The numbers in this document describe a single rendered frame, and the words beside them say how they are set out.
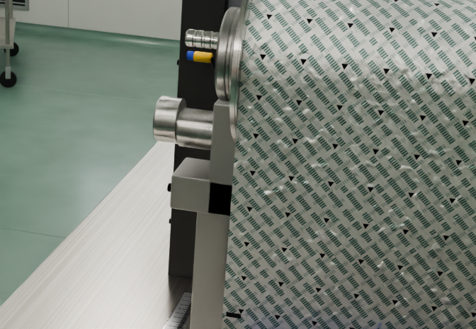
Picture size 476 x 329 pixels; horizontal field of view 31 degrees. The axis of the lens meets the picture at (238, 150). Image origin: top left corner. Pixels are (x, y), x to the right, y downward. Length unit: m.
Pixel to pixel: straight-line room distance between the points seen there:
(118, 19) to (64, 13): 0.44
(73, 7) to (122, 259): 5.66
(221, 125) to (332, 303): 0.17
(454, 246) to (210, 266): 0.23
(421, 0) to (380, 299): 0.23
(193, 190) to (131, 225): 0.48
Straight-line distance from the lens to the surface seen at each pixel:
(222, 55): 0.64
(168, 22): 6.49
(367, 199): 0.63
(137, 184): 1.35
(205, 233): 0.75
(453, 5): 0.64
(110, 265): 1.10
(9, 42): 5.21
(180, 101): 0.73
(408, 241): 0.65
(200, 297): 0.78
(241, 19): 0.61
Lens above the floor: 1.40
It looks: 19 degrees down
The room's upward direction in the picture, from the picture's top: 4 degrees clockwise
